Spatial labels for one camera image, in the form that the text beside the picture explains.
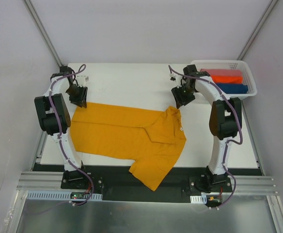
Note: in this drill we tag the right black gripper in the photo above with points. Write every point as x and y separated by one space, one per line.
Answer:
182 94

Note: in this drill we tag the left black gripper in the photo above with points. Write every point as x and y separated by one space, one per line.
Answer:
80 94

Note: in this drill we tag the white plastic basket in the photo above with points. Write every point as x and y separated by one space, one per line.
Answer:
248 78

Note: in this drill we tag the yellow t shirt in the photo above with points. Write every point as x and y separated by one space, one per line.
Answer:
153 140

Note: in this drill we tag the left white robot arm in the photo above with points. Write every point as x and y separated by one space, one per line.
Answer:
53 114

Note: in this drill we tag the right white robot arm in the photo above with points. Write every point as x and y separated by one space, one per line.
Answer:
225 117

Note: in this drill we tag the pink rolled t shirt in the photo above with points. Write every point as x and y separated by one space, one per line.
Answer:
222 72

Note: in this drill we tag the orange rolled t shirt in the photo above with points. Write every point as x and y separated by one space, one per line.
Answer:
227 79

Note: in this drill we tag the blue rolled t shirt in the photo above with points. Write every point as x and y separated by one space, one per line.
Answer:
233 88

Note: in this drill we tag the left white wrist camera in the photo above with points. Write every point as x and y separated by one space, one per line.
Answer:
81 80

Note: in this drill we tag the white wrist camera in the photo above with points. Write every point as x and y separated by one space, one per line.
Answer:
81 80
177 79

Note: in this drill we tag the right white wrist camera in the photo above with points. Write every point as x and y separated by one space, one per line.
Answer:
177 79

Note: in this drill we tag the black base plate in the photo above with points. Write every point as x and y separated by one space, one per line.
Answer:
116 183

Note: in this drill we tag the right white cable duct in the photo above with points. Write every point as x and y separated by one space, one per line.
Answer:
202 199

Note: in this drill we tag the white cable duct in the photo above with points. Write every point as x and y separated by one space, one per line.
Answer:
202 199
62 195

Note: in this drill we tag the left white cable duct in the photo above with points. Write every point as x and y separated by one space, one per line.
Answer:
62 195

